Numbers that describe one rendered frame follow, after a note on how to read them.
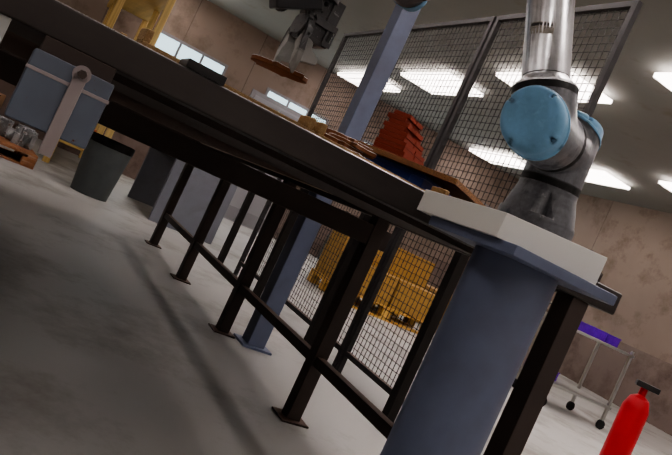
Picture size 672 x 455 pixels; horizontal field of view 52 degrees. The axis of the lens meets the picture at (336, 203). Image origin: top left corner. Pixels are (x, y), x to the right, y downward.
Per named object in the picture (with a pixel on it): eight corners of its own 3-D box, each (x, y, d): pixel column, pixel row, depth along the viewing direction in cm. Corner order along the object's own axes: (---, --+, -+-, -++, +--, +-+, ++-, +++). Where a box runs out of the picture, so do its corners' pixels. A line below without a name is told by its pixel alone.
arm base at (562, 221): (586, 249, 132) (605, 201, 132) (538, 226, 123) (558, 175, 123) (527, 230, 144) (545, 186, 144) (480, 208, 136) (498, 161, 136)
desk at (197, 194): (182, 218, 837) (210, 160, 839) (214, 246, 707) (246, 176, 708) (124, 194, 803) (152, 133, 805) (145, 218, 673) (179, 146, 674)
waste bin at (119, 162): (109, 200, 689) (133, 148, 690) (112, 206, 648) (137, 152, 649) (65, 181, 672) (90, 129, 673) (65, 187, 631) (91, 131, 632)
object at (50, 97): (78, 170, 115) (124, 72, 115) (-8, 134, 109) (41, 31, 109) (73, 162, 125) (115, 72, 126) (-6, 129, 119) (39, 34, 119)
